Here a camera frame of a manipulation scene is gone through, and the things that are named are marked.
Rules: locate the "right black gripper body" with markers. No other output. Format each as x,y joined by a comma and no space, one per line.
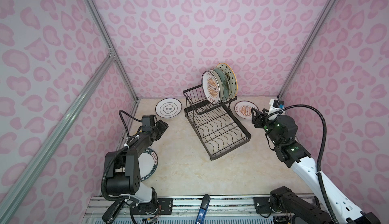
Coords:
262,118

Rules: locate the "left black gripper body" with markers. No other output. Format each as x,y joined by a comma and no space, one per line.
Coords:
159,128

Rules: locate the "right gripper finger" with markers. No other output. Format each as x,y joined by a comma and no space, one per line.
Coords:
254,120
255,111

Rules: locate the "light green flower plate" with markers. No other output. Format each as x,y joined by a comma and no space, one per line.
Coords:
225,84

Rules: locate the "star pattern cartoon plate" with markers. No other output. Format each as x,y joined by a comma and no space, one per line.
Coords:
231,77

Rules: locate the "cream floral plate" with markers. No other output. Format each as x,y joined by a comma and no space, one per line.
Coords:
221,85

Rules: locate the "orange sunburst plate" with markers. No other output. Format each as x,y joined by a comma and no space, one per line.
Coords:
210,87
243,109

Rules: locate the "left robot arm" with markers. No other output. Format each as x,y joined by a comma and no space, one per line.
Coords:
121,179

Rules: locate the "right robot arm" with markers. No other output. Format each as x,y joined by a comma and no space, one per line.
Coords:
280,130

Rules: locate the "white plate dark green rim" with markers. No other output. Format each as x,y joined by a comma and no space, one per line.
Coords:
148,163

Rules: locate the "black wire dish rack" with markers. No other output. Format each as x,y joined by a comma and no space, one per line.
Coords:
217,128

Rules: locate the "aluminium mounting rail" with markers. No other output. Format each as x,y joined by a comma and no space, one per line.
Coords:
233,209

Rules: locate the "blue handled tool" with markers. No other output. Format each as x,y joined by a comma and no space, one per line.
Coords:
203,209

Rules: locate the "aluminium frame bars left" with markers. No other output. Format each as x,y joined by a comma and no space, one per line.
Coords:
62,86

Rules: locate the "aluminium frame bar right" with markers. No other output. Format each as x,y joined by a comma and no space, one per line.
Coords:
318,25

